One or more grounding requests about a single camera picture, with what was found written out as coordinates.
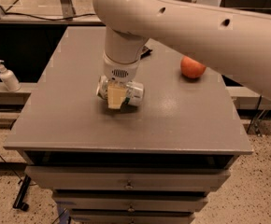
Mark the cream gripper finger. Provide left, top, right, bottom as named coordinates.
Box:
left=107, top=82, right=127, bottom=109

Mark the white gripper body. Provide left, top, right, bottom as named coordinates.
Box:
left=103, top=53, right=139, bottom=83

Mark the green white 7up can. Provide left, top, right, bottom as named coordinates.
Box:
left=96, top=76, right=144, bottom=106

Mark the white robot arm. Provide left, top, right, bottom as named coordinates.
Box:
left=93, top=0, right=271, bottom=101

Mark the black snack bar wrapper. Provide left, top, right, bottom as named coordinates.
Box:
left=140, top=46, right=152, bottom=59

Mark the red apple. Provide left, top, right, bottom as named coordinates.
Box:
left=180, top=56, right=207, bottom=79

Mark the grey drawer cabinet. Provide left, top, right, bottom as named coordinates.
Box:
left=3, top=26, right=254, bottom=224

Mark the top drawer with knob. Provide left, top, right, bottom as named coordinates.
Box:
left=25, top=166, right=230, bottom=192

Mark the drawer with knob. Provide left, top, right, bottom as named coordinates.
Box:
left=69, top=210, right=194, bottom=224
left=25, top=166, right=230, bottom=192
left=52, top=191, right=207, bottom=212

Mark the white pump lotion bottle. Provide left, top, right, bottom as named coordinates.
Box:
left=0, top=60, right=21, bottom=91

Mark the middle drawer with knob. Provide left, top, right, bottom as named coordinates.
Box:
left=52, top=191, right=207, bottom=212

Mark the bottom drawer with knob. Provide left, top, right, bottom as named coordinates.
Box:
left=69, top=210, right=194, bottom=224

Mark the black floor stand foot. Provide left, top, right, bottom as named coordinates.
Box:
left=13, top=175, right=31, bottom=212

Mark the black cable on ledge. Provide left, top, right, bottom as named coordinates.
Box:
left=4, top=12, right=96, bottom=21

